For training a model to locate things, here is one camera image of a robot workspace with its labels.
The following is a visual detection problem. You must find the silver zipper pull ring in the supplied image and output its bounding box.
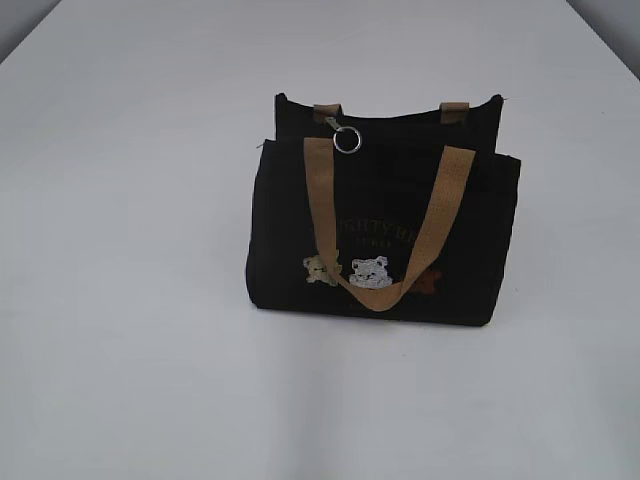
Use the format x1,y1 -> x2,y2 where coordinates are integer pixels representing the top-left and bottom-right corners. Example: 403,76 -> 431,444
324,117 -> 361,153

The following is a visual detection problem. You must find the black canvas tote bag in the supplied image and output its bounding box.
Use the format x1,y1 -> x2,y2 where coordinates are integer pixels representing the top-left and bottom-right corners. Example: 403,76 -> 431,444
245,94 -> 521,326

